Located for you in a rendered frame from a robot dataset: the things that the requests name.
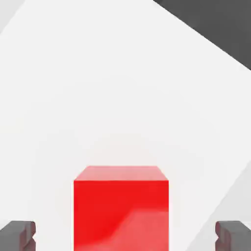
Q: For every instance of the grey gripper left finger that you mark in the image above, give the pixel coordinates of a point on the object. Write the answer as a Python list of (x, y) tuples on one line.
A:
[(13, 237)]

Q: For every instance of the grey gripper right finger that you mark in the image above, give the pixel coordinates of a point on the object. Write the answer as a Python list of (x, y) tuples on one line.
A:
[(235, 237)]

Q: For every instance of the small red cube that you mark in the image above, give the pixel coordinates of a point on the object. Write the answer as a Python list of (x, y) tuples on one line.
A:
[(121, 211)]

